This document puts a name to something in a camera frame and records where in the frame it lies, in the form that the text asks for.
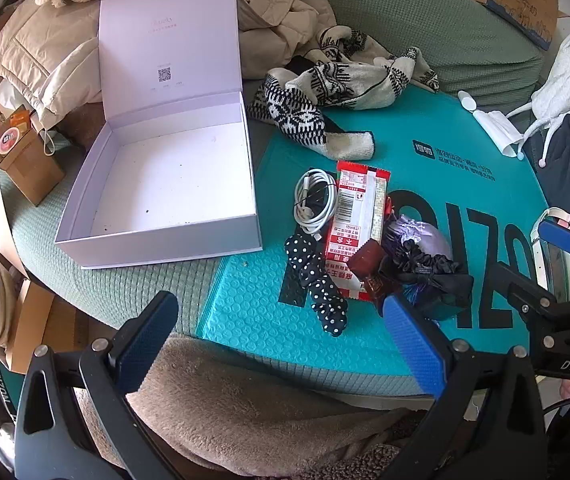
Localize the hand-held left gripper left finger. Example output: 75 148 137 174
14 290 181 480

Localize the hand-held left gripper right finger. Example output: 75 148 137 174
382 294 548 480

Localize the black bow hair clip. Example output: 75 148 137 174
395 240 473 308

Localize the small brown snack packet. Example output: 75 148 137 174
352 241 383 278

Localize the purple tasselled sachet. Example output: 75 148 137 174
382 214 456 321

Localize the black polka dot scrunchie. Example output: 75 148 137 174
284 232 350 338

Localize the red white snack packet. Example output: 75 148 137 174
324 160 391 301

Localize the white charging cable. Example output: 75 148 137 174
292 169 340 236

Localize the white gift box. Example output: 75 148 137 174
55 0 263 270

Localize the green sofa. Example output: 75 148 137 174
0 0 546 396

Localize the plain cardboard box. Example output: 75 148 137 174
0 277 90 373

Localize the beige fleece blanket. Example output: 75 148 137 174
75 336 436 480

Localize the teal bubble mailer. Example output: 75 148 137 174
192 87 556 378

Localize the white tube and paper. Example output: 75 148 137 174
474 109 525 157

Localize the small open cardboard box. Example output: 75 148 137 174
0 110 66 207

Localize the cardboard sheet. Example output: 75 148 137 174
0 159 30 281

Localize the brown cushion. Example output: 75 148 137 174
60 105 108 146

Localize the pink lidded jar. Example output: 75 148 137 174
0 125 23 153

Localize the black white knit scarf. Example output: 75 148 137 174
246 25 441 158

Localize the beige puffer jacket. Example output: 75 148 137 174
0 0 108 126

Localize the khaki coat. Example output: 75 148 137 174
235 0 341 81

